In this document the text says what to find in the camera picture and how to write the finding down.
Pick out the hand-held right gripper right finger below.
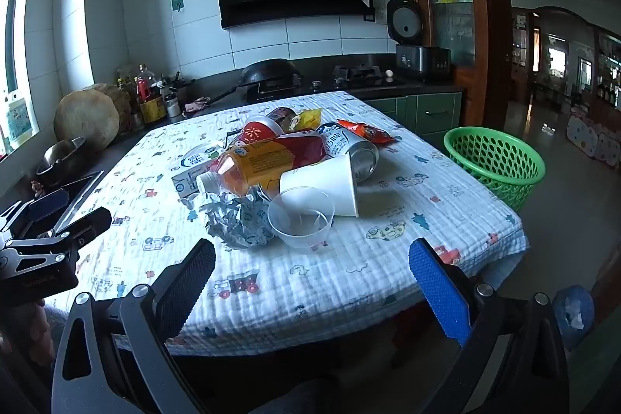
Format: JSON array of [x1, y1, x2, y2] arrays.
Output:
[[409, 238, 571, 414]]

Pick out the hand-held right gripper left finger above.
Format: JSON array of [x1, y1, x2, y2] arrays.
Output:
[[51, 238, 217, 414]]

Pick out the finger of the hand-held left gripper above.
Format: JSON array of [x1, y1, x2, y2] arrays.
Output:
[[52, 207, 113, 251], [22, 188, 71, 227]]

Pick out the silver foil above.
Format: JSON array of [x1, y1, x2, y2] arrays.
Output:
[[179, 188, 277, 250]]

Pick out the white milk carton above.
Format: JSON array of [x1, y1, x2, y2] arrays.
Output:
[[171, 141, 229, 201]]

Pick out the clear plastic cup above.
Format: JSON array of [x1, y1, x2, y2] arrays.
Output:
[[268, 186, 335, 254]]

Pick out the green plastic basket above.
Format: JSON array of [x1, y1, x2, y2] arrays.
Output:
[[444, 126, 546, 211]]

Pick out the orange juice plastic bottle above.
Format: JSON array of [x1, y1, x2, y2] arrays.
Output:
[[196, 135, 328, 201]]

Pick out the white paper cup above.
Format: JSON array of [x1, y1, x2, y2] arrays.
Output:
[[279, 151, 361, 218]]

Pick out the red paper cup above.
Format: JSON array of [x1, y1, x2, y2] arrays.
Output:
[[232, 116, 287, 148]]

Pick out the silver drink can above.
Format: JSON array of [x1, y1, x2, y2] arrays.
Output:
[[317, 123, 380, 184]]

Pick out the orange snack wrapper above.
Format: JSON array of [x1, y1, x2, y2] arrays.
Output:
[[337, 119, 397, 146]]

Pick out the red drink can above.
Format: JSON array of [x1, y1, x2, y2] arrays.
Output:
[[267, 106, 304, 133]]

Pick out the yellow plastic wrapper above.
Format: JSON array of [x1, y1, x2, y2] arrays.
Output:
[[293, 108, 323, 131]]

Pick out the person's left hand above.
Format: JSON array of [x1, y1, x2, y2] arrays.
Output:
[[26, 300, 56, 367]]

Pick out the dark glossy tray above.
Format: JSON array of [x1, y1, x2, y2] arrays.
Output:
[[29, 170, 105, 230]]

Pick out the metal bowl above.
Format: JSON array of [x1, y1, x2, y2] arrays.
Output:
[[36, 137, 100, 187]]

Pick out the white blue hanging pouch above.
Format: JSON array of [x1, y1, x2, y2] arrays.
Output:
[[4, 93, 40, 149]]

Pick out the round wooden chopping block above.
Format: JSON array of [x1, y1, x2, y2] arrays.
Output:
[[53, 83, 132, 153]]

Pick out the white printed blanket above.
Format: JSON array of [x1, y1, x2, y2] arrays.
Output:
[[73, 90, 529, 357]]

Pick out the blue waste bin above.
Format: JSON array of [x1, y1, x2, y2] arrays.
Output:
[[553, 285, 595, 349]]

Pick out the cluster of condiment bottles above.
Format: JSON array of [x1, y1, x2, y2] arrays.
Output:
[[116, 64, 195, 128]]

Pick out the window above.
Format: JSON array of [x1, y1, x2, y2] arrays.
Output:
[[0, 0, 42, 158]]

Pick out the green base cabinets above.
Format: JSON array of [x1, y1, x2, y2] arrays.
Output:
[[364, 91, 464, 148]]

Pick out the dotted play tent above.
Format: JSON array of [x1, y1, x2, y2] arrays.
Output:
[[567, 106, 621, 167]]

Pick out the black wok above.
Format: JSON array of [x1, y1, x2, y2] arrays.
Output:
[[208, 58, 304, 104]]

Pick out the black gas stove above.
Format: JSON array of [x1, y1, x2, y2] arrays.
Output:
[[245, 65, 406, 104]]

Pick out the black rice cooker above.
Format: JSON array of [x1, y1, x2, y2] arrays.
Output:
[[385, 0, 452, 81]]

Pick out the wooden glass-door cabinet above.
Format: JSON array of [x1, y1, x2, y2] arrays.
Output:
[[393, 0, 512, 128]]

